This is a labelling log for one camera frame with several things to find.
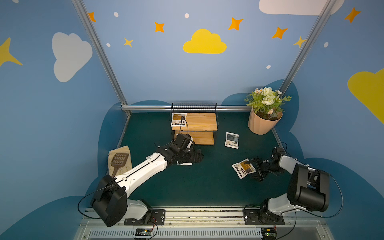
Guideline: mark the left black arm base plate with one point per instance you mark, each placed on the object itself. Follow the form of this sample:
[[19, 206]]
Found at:
[[156, 216]]

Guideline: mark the right small circuit board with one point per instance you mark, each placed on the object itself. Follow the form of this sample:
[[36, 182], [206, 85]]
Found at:
[[269, 234]]

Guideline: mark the yellow coffee bag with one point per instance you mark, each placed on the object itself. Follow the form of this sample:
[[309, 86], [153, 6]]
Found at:
[[178, 120], [244, 168]]

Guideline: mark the grey coffee bag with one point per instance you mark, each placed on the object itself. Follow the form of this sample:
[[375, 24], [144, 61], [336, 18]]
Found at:
[[232, 140], [184, 164]]

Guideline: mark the brown slotted spatula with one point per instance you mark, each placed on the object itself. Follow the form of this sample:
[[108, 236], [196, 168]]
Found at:
[[119, 160]]

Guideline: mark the small circuit board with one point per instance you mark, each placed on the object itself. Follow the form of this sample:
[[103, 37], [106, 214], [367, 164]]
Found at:
[[143, 233], [269, 234]]

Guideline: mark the aluminium front rail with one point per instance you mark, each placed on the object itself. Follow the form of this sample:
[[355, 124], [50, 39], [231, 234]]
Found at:
[[206, 223]]

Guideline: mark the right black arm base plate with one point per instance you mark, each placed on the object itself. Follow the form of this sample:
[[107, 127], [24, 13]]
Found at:
[[258, 217]]

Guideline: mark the two-tier wooden wire shelf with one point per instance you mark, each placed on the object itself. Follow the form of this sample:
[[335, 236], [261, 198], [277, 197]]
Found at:
[[202, 121]]

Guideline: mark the left small circuit board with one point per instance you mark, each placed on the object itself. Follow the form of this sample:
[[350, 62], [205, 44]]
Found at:
[[143, 233]]

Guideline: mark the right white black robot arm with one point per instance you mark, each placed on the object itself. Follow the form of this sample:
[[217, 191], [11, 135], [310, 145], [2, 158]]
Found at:
[[308, 189]]

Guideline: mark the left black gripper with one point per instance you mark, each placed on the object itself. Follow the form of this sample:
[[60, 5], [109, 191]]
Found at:
[[190, 155]]

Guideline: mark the potted artificial flower plant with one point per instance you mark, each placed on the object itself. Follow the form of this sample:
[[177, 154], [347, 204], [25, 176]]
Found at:
[[266, 109]]

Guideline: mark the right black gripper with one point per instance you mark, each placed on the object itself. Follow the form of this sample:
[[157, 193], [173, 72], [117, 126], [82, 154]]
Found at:
[[258, 168]]

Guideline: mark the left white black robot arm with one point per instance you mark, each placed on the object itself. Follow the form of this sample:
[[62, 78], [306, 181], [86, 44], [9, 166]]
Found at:
[[111, 199]]

